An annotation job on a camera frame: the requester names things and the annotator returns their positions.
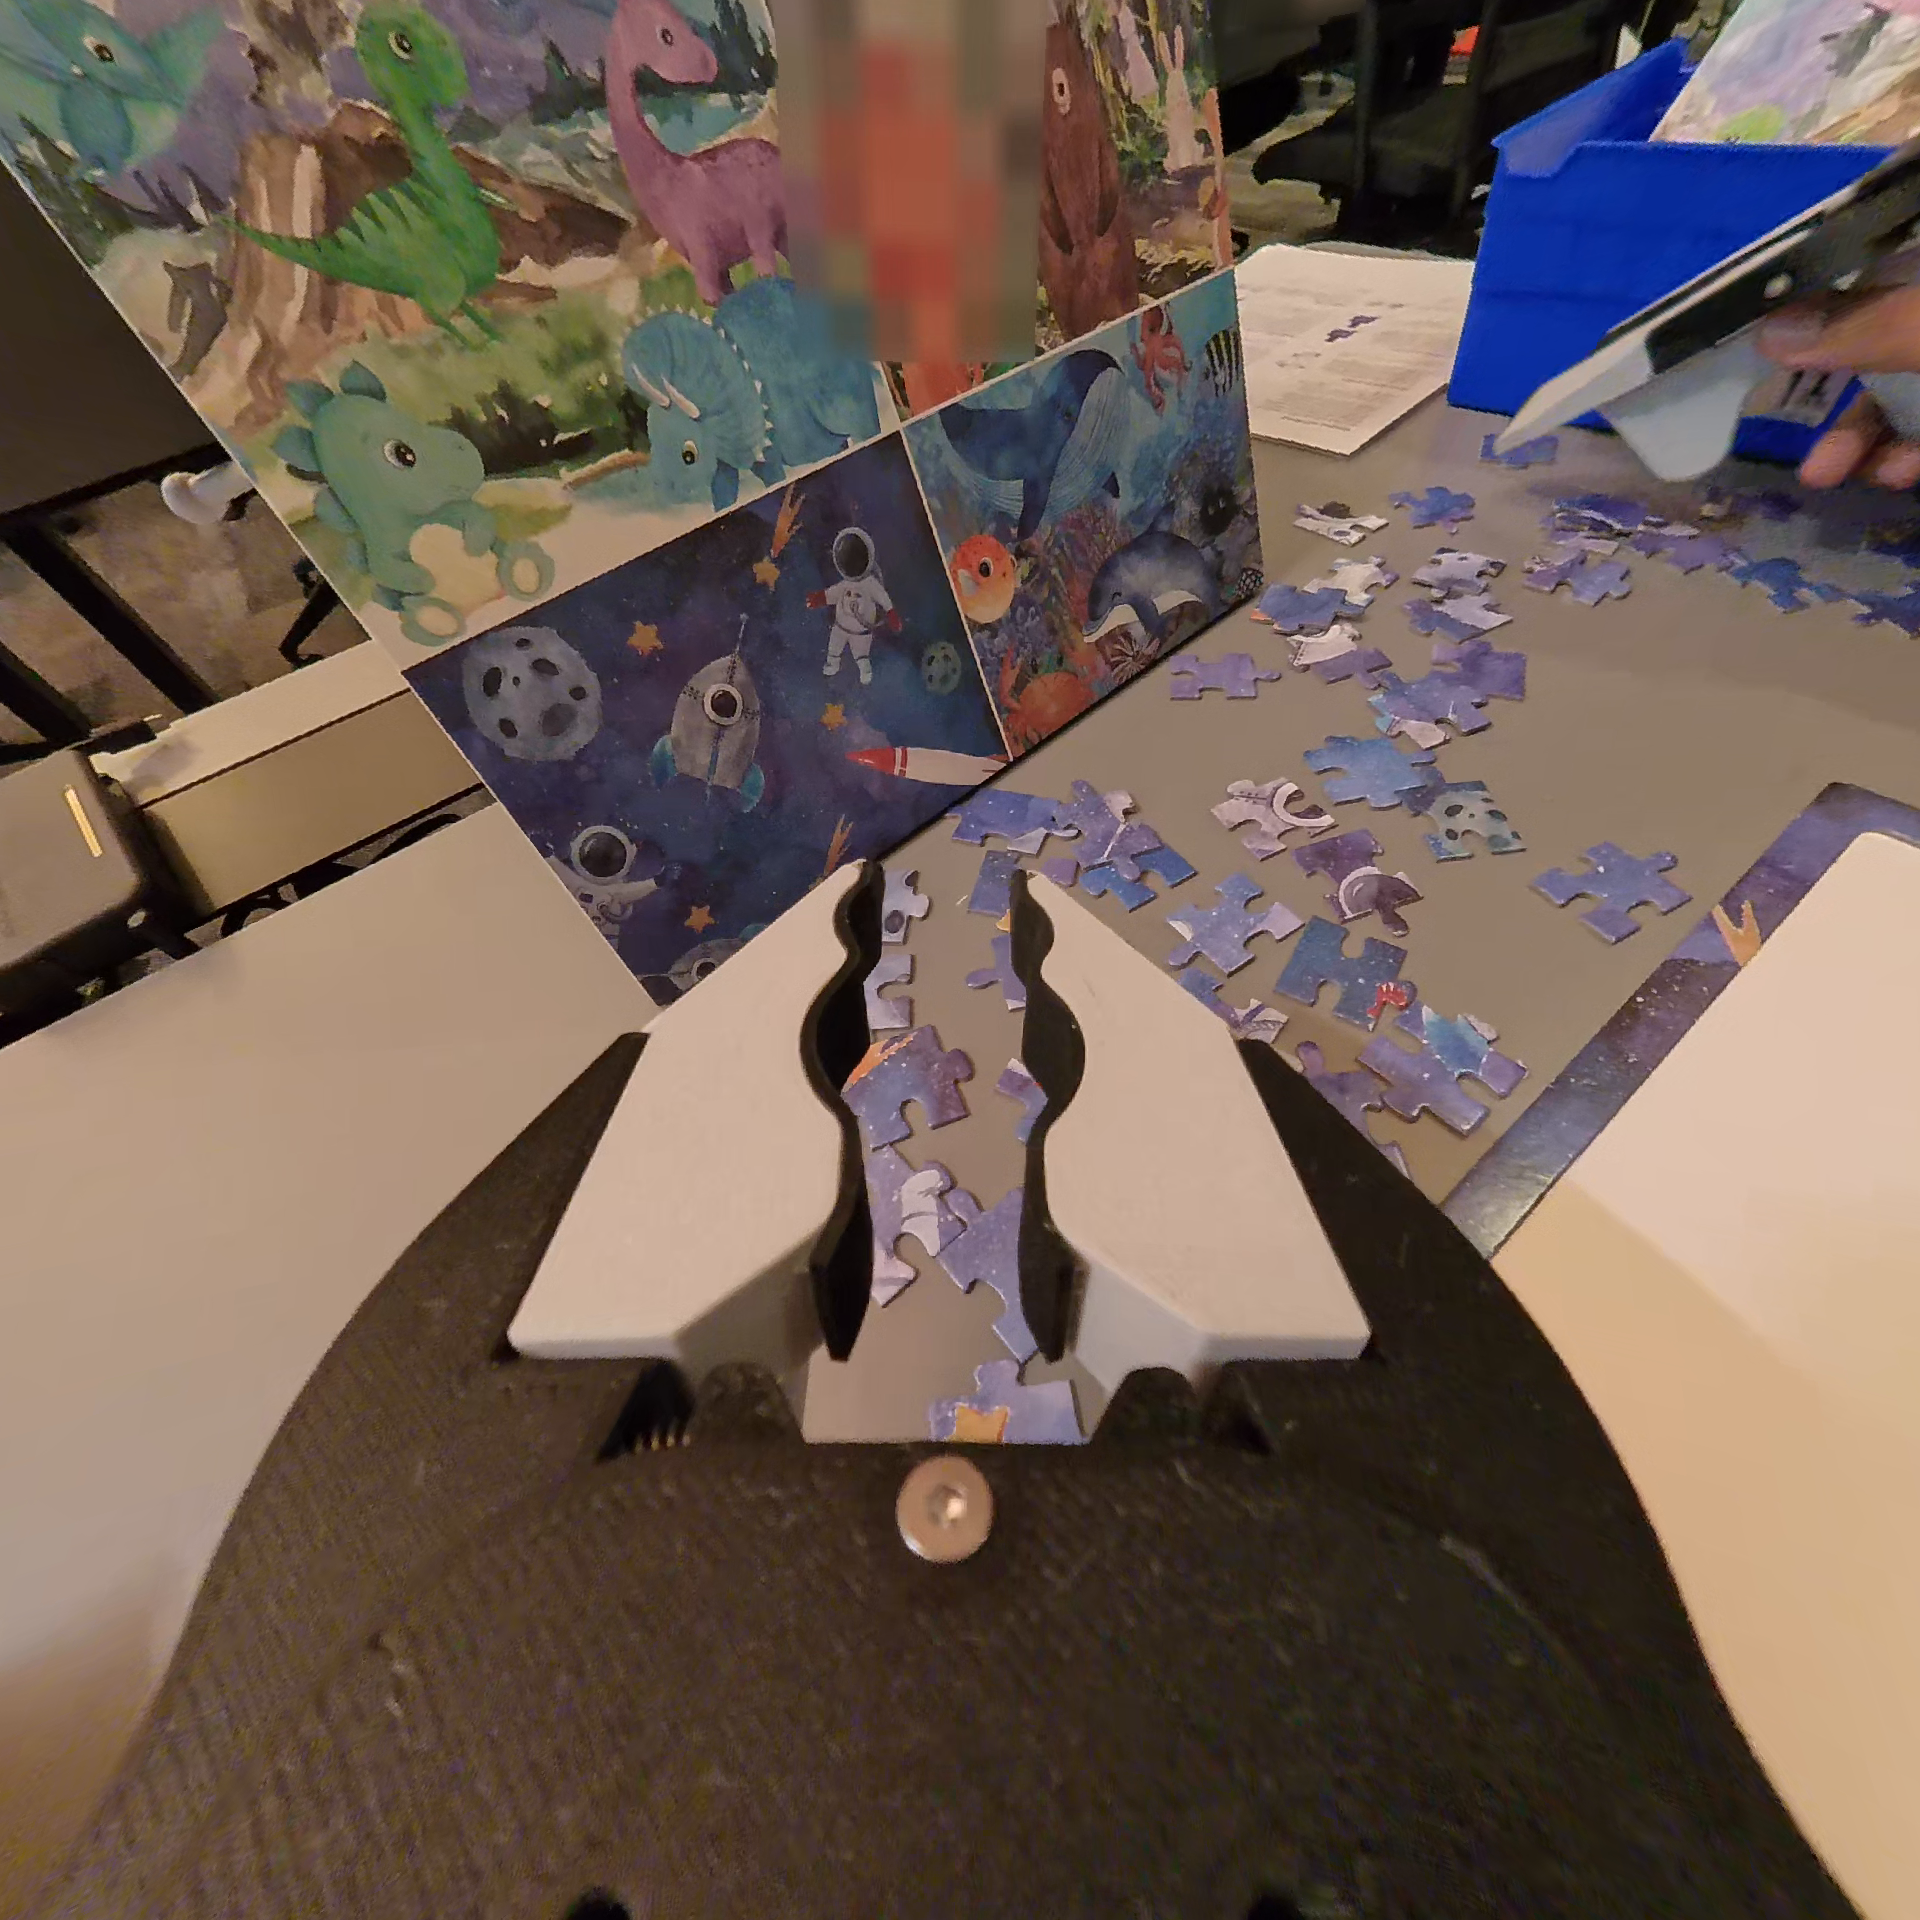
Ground dark grey box device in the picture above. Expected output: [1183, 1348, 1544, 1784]
[0, 749, 159, 975]

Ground person's right hand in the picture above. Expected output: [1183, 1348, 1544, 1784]
[1754, 285, 1920, 493]

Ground black partition panel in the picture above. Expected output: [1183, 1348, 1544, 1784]
[0, 164, 226, 518]

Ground dinosaur puzzle board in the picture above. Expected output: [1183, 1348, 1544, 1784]
[1650, 0, 1920, 149]

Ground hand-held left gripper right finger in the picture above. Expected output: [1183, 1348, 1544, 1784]
[1008, 871, 1375, 1392]

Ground four-picture puzzle reference board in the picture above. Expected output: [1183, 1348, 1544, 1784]
[0, 0, 1268, 1008]

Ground black office chair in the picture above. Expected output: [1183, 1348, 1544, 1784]
[1246, 0, 1502, 241]

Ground space puzzle frame tray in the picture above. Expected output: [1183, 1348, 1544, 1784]
[1440, 780, 1920, 1920]

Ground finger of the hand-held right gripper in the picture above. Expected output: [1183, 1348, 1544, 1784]
[1500, 322, 1660, 441]

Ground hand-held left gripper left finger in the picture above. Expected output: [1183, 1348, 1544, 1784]
[508, 858, 886, 1374]

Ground puzzle pieces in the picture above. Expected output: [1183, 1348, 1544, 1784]
[861, 434, 1920, 1444]

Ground brown wooden seat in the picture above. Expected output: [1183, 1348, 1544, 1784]
[88, 644, 481, 917]

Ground printed paper sheet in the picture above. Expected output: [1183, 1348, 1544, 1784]
[1231, 244, 1479, 456]

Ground blue bin with white tag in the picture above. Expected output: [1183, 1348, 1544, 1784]
[1447, 37, 1920, 466]

